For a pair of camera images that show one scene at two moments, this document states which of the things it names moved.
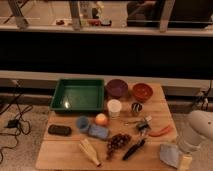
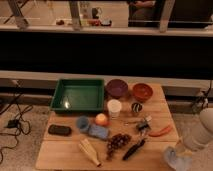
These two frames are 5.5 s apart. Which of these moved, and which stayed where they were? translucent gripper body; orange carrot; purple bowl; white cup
Moved: translucent gripper body
Stayed: orange carrot; white cup; purple bowl
